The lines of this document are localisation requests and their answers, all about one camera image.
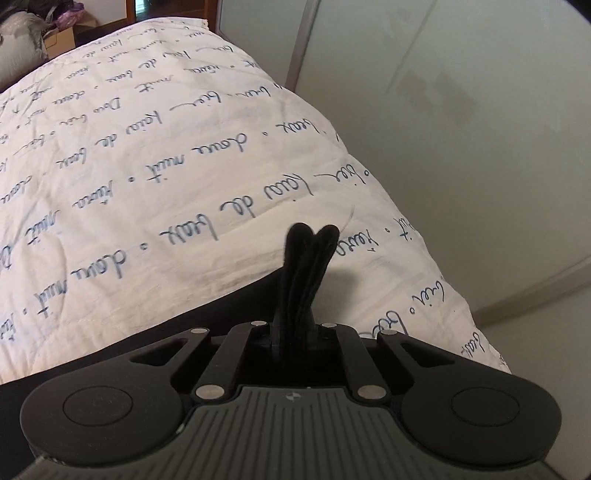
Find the sliding wardrobe door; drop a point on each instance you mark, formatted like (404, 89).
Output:
(438, 138)

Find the wooden door frame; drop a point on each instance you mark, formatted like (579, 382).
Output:
(210, 9)

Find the purple bag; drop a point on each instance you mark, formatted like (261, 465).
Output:
(69, 17)

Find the white printed blanket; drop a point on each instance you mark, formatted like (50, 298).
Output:
(161, 184)

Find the cardboard box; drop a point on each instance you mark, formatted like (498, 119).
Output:
(60, 44)

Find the black pants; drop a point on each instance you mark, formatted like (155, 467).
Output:
(302, 277)

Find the grey pillow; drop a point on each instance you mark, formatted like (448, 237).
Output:
(18, 53)

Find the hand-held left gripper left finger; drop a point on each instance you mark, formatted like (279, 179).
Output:
(233, 355)

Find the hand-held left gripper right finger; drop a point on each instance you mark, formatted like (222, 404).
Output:
(348, 357)

